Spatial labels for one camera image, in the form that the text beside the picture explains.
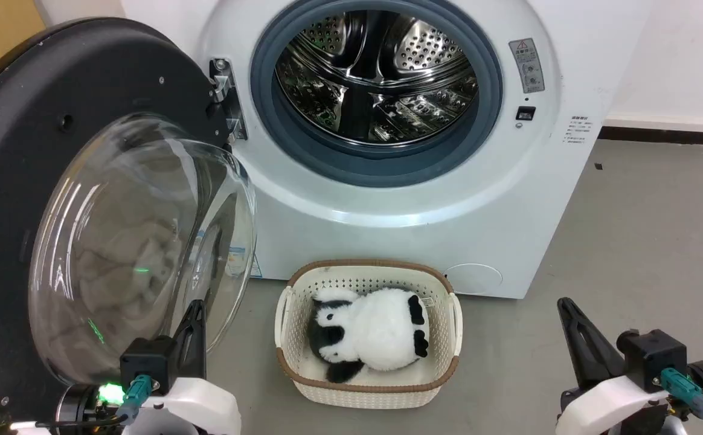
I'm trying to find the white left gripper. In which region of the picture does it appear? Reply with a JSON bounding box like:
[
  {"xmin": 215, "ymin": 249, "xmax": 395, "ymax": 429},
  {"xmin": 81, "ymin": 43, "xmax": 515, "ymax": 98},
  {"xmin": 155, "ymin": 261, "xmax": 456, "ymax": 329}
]
[{"xmin": 122, "ymin": 300, "xmax": 242, "ymax": 435}]

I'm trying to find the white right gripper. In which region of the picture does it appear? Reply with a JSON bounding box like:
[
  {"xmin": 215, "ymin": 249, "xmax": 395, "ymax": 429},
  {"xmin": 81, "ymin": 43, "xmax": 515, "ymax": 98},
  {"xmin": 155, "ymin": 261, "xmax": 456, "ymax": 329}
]
[{"xmin": 556, "ymin": 297, "xmax": 670, "ymax": 435}]

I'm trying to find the white front-load washing machine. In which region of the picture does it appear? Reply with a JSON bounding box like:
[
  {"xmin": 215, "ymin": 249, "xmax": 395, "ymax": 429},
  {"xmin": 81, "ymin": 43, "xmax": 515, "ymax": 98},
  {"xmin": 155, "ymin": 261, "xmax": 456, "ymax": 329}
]
[{"xmin": 121, "ymin": 0, "xmax": 654, "ymax": 300}]

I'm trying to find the metal door hinge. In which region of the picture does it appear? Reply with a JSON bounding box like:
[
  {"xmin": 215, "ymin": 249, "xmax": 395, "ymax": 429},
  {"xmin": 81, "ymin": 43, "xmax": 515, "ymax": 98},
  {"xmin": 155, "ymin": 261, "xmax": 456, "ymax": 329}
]
[{"xmin": 208, "ymin": 57, "xmax": 249, "ymax": 143}]

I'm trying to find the black round door glass bowl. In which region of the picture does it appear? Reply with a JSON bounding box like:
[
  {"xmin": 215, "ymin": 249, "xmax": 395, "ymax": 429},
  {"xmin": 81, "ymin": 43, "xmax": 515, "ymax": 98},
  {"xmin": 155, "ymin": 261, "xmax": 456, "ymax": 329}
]
[{"xmin": 0, "ymin": 17, "xmax": 259, "ymax": 435}]

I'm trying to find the round white filter cover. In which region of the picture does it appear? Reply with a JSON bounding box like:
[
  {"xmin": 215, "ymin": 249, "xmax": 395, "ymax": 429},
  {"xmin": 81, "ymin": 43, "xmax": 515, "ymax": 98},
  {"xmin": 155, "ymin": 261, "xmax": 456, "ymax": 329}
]
[{"xmin": 445, "ymin": 263, "xmax": 504, "ymax": 297}]

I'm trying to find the cream woven laundry basket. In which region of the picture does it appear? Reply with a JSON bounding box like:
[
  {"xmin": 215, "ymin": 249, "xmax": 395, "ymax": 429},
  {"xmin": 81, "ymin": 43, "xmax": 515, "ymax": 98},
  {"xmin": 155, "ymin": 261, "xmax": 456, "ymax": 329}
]
[{"xmin": 274, "ymin": 260, "xmax": 464, "ymax": 410}]

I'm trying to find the black white panda plush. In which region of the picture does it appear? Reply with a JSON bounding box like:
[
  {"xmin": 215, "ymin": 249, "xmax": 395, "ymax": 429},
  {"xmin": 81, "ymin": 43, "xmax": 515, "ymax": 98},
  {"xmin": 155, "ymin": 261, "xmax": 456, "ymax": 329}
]
[{"xmin": 307, "ymin": 287, "xmax": 431, "ymax": 384}]

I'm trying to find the grey warning sticker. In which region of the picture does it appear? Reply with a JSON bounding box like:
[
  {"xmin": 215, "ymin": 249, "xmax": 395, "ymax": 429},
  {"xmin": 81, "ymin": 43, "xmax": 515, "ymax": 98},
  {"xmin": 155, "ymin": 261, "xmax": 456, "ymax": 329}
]
[{"xmin": 509, "ymin": 38, "xmax": 546, "ymax": 95}]

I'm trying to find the steel perforated drum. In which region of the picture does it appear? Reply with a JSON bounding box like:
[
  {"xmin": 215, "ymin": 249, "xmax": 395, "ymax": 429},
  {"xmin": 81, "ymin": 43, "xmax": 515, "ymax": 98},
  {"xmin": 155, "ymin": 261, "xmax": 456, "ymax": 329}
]
[{"xmin": 274, "ymin": 8, "xmax": 480, "ymax": 146}]

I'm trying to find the left teal plug cable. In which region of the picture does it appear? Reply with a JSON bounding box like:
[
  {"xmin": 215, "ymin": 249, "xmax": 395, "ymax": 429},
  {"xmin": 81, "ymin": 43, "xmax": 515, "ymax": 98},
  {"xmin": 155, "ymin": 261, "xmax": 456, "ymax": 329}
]
[{"xmin": 36, "ymin": 374, "xmax": 154, "ymax": 431}]

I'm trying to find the teal plug cable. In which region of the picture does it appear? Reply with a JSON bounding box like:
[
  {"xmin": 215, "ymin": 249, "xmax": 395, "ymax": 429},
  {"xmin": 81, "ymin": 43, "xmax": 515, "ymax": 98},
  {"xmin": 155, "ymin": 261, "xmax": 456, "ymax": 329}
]
[
  {"xmin": 660, "ymin": 367, "xmax": 703, "ymax": 435},
  {"xmin": 36, "ymin": 374, "xmax": 154, "ymax": 431}
]

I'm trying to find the right teal plug cable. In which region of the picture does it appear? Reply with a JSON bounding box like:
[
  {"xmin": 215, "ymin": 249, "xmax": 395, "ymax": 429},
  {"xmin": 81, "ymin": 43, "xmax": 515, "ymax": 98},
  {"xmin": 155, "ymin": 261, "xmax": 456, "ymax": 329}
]
[{"xmin": 660, "ymin": 367, "xmax": 703, "ymax": 435}]

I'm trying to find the black wall baseboard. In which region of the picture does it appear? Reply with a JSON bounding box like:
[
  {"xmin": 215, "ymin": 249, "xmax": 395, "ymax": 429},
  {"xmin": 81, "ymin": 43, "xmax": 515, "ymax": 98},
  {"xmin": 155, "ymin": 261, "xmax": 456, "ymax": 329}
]
[{"xmin": 596, "ymin": 118, "xmax": 703, "ymax": 146}]

